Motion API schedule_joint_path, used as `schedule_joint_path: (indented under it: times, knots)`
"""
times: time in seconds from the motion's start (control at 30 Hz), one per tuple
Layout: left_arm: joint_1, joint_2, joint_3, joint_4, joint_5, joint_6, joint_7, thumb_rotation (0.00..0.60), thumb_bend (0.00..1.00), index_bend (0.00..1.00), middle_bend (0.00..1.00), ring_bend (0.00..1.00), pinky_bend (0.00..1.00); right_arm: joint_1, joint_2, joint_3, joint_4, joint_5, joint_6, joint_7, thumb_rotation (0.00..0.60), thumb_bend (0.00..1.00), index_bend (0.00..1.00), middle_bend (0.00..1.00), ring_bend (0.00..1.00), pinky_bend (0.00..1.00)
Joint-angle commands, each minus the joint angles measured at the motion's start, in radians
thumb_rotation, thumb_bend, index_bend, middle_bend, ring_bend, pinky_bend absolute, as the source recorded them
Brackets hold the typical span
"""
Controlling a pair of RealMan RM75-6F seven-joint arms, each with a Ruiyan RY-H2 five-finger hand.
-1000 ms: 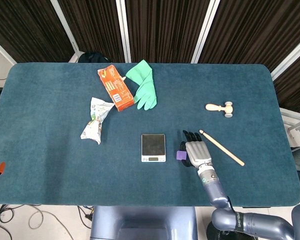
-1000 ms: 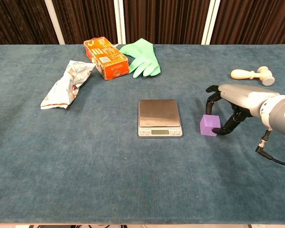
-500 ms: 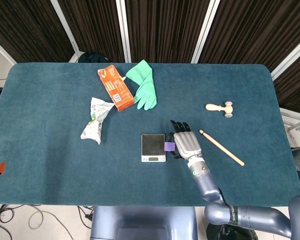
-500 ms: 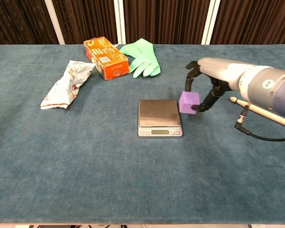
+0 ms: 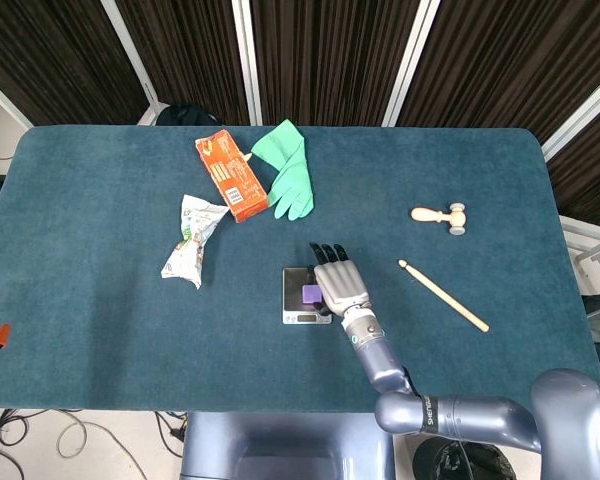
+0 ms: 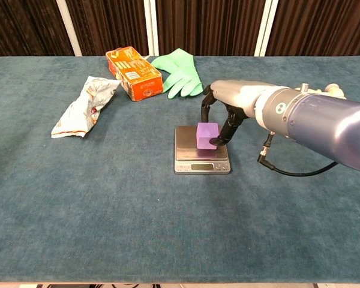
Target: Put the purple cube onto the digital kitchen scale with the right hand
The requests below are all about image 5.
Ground crumpled white snack bag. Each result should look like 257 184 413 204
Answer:
160 193 231 290

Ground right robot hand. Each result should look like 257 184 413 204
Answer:
308 241 372 317

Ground black bag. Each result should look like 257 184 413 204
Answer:
155 103 220 127

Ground green rubber glove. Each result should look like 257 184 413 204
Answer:
250 118 315 222

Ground grey floor cable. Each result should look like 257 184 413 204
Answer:
55 418 149 480

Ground blue table mat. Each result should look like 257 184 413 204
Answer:
0 124 600 414

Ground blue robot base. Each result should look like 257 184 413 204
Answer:
179 411 397 480

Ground small digital scale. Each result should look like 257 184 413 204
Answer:
281 267 334 326

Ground small wooden mallet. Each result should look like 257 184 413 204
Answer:
410 201 467 236

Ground orange cardboard box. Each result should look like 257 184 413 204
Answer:
194 129 270 224

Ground black floor cables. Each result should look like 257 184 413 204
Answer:
0 408 84 480

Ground wooden drumstick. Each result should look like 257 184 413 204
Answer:
398 258 491 333

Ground black trash bin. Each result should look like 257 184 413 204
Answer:
412 436 518 480

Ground white metal rack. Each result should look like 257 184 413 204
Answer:
559 214 600 291

